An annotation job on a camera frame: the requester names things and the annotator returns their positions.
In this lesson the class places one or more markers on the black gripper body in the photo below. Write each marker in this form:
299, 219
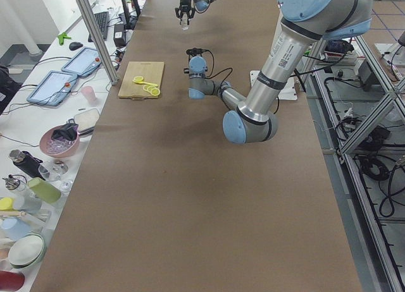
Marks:
184, 3

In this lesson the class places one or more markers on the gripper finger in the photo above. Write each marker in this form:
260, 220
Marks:
190, 13
178, 13

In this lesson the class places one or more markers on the clear glass measuring cup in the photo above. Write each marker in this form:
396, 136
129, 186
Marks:
184, 23

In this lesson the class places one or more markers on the pink plastic cup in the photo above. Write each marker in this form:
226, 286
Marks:
89, 94

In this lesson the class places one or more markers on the green plastic cup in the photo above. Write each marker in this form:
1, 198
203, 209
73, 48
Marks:
44, 190

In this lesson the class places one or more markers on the bamboo cutting board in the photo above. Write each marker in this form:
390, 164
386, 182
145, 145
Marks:
152, 71

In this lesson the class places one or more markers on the black keyboard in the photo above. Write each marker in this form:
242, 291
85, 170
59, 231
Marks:
102, 19

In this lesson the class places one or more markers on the lemon slice on knife end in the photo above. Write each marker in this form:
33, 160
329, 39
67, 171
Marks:
138, 79

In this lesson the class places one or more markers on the lemon slice at board corner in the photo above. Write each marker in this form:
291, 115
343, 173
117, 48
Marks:
155, 92

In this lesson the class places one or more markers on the far blue teach pendant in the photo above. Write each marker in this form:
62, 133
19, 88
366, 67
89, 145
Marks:
84, 63

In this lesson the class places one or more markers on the blue teach pendant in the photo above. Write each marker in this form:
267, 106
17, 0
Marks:
53, 89
84, 63

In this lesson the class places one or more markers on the black computer mouse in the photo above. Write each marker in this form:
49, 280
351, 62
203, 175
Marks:
73, 46

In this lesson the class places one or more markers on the near blue teach pendant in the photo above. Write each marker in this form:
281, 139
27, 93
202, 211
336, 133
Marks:
53, 89

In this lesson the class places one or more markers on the white lidded container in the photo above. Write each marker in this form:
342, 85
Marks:
86, 121

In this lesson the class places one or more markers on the pink bowl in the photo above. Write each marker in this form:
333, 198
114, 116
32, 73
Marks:
59, 147

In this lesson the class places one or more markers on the black bottle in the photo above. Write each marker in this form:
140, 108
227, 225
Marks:
29, 164

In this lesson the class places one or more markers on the green rimmed white bowl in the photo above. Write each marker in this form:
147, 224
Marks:
27, 251

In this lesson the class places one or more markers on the aluminium frame post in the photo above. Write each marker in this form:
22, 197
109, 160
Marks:
92, 26

